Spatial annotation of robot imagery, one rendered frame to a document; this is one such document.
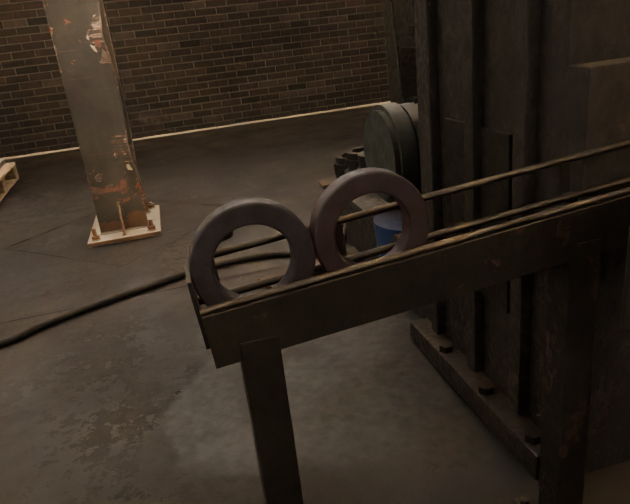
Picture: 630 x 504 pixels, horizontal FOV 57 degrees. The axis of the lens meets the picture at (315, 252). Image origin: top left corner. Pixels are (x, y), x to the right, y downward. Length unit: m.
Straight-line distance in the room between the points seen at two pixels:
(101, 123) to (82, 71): 0.27
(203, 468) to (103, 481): 0.25
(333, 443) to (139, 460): 0.50
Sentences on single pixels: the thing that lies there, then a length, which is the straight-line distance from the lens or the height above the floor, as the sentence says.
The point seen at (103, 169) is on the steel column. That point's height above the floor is 0.38.
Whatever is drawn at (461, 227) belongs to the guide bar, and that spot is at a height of 0.65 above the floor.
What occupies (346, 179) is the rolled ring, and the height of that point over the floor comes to 0.77.
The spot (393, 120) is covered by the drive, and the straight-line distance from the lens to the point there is 2.17.
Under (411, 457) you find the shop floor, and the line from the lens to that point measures 1.50.
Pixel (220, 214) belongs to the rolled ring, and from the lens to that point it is 0.82.
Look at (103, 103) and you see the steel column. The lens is 3.32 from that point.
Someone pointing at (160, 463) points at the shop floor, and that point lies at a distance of 1.62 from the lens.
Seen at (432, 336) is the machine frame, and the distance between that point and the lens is 1.83.
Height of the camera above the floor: 0.99
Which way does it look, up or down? 21 degrees down
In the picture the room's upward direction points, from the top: 7 degrees counter-clockwise
